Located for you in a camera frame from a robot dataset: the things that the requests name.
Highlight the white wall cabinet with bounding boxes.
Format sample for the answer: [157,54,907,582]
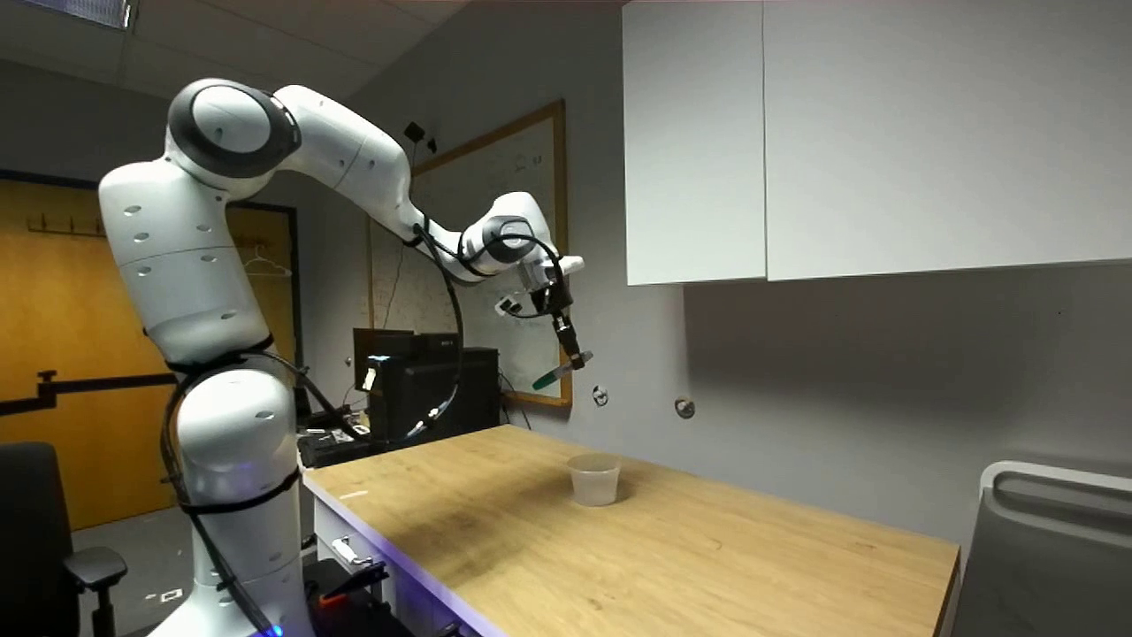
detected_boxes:
[623,0,1132,286]

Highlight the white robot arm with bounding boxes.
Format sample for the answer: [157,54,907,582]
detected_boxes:
[98,78,585,637]

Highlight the black office chair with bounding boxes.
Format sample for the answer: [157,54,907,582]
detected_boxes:
[0,442,128,637]

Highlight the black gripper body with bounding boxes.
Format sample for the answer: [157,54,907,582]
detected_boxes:
[535,284,574,334]

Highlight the clear plastic cup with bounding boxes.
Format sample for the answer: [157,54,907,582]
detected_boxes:
[571,452,623,506]

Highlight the whiteboard with wooden frame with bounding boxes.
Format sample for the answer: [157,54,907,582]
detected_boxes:
[369,98,581,415]

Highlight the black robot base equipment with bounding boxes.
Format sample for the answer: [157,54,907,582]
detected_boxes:
[303,560,411,637]

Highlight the wooden door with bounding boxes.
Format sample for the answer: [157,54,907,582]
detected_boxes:
[0,174,302,531]

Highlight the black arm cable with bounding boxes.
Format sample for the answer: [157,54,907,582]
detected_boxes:
[403,214,571,442]

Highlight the round metal wall knob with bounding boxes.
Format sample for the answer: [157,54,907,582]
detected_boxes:
[672,397,697,422]
[591,385,610,407]

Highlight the black computer monitor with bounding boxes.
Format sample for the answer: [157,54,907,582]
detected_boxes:
[354,329,503,448]

